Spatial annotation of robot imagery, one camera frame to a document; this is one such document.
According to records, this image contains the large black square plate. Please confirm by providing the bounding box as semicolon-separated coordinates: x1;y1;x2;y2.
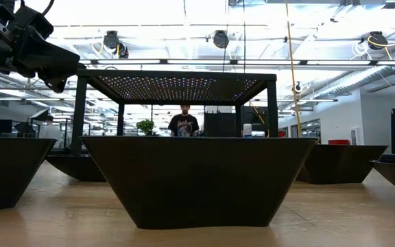
45;153;108;183
0;137;58;213
295;143;390;185

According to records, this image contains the black square cup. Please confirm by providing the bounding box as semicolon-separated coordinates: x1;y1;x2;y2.
80;136;319;230

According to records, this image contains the person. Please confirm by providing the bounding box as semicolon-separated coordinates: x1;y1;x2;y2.
39;115;64;149
167;104;201;137

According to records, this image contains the green plant in white pot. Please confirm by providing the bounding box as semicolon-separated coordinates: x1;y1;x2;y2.
136;119;156;137

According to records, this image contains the black perforated metal stand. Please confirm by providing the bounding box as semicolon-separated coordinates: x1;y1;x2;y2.
70;68;279;155

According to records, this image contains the black cabinet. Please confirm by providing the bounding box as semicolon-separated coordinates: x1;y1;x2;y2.
203;112;237;138

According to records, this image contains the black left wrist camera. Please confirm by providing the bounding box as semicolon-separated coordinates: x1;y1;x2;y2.
13;5;55;40

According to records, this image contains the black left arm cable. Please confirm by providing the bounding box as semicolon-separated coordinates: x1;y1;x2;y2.
40;0;56;17

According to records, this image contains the yellow hanging cable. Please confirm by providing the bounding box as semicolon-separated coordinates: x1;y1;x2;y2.
284;0;304;138

